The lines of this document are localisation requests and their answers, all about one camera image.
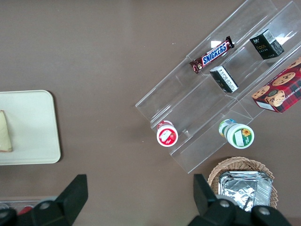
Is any Snickers chocolate bar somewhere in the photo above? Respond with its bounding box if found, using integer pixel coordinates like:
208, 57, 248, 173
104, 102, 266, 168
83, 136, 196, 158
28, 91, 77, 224
189, 36, 235, 75

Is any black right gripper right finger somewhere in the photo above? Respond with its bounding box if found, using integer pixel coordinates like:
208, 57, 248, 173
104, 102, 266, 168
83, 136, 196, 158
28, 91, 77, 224
187, 174, 238, 226

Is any cream rectangular tray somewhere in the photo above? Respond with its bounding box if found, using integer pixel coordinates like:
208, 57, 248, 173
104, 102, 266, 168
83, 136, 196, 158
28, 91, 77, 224
0, 89, 62, 166

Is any clear plastic container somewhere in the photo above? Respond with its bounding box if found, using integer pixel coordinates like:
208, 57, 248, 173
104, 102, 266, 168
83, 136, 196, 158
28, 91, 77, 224
0, 200, 57, 212

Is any green flower yogurt cup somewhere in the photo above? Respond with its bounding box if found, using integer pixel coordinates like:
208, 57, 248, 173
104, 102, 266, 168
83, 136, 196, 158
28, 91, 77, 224
218, 119, 255, 149

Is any small black barcode box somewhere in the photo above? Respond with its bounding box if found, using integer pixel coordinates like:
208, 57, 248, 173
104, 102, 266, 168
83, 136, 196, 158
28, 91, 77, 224
209, 65, 239, 94

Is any aluminium foil tray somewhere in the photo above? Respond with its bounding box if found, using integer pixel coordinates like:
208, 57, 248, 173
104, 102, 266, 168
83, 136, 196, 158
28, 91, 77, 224
218, 171, 275, 197
222, 180, 271, 212

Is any woven wicker basket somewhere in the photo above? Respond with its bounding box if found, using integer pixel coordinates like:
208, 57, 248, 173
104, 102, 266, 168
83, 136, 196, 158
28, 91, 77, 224
207, 157, 278, 210

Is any red tartan cookie box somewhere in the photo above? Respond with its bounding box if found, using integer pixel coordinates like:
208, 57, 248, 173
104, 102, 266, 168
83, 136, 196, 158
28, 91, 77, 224
251, 57, 301, 114

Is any clear acrylic stepped shelf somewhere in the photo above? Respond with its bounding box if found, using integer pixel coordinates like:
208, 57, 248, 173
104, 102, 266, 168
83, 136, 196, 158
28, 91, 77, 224
135, 0, 301, 175

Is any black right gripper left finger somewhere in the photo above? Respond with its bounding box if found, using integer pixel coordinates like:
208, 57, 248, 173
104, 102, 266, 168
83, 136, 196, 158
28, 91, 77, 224
32, 174, 89, 226

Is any red strawberry yogurt cup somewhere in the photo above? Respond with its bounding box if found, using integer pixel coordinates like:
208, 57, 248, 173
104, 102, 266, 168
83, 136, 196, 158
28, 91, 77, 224
156, 120, 179, 147

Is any large black Face box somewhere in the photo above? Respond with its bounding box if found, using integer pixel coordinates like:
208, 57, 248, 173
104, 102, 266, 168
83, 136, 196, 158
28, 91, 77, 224
249, 29, 285, 60

